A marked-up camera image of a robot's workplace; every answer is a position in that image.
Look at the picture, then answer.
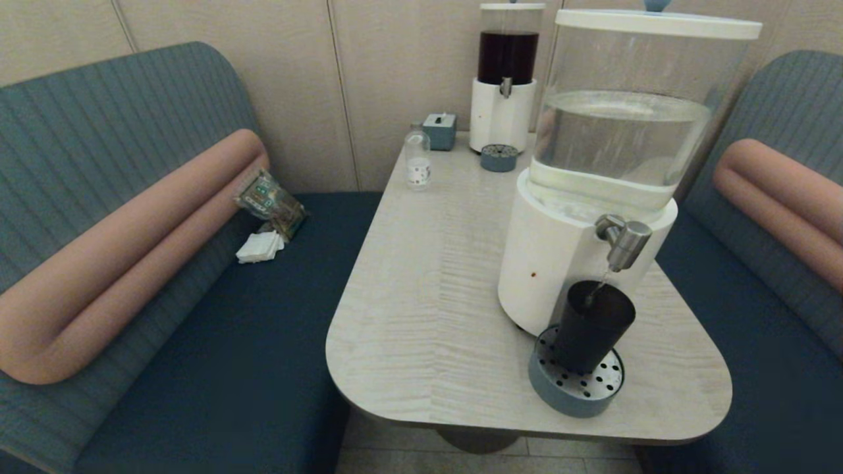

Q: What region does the dark smoky plastic cup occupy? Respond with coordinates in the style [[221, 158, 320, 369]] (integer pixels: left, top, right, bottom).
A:
[[552, 280, 636, 375]]

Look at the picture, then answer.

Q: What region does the silver metal dispenser tap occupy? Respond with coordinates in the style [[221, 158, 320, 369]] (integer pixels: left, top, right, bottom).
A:
[[595, 214, 653, 272]]

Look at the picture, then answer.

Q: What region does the clear plastic bottle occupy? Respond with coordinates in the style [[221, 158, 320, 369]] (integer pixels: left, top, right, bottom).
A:
[[404, 122, 432, 192]]

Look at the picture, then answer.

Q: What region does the teal tissue box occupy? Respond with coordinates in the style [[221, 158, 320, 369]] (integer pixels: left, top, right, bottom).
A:
[[422, 113, 458, 151]]

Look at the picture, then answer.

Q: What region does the small blue-grey drip tray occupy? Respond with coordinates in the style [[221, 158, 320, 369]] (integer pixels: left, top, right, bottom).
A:
[[480, 144, 520, 173]]

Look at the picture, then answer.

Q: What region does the large white clear water dispenser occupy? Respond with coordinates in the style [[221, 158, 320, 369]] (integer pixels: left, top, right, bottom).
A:
[[497, 7, 763, 338]]

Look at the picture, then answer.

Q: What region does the small white dark-drink dispenser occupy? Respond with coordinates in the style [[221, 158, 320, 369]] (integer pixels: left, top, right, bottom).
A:
[[469, 2, 547, 155]]

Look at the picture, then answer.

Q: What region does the green snack packet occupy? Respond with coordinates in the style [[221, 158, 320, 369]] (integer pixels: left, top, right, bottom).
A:
[[232, 168, 308, 240]]

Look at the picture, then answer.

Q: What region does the white folded napkin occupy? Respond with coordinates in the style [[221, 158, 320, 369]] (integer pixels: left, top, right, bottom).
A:
[[235, 230, 285, 265]]

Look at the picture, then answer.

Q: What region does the large blue-grey perforated drip tray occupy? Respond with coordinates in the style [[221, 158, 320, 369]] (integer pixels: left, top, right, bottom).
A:
[[528, 325, 625, 419]]

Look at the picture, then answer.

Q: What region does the teal upholstered booth bench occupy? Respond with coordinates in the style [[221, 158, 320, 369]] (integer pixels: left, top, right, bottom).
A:
[[636, 49, 843, 474], [0, 41, 383, 474]]

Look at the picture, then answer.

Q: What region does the beige table pedestal base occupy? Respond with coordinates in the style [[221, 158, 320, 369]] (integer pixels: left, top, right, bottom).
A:
[[438, 428, 521, 454]]

